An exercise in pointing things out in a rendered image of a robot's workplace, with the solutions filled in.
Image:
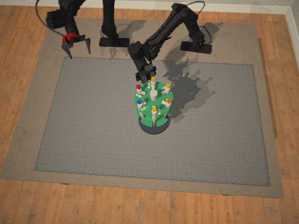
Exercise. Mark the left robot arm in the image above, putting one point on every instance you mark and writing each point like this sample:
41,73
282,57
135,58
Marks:
138,51

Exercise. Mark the white pipette with yellow button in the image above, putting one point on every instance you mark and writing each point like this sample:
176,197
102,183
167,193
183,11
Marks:
166,89
154,114

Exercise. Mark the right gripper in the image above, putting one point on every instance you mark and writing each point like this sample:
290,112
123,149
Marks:
75,35

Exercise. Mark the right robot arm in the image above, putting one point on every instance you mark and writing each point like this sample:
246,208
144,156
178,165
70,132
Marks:
60,18

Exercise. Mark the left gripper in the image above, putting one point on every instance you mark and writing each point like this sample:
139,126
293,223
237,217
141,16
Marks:
142,75

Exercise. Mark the white pipette with blue button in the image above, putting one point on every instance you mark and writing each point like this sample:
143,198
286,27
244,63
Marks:
140,105

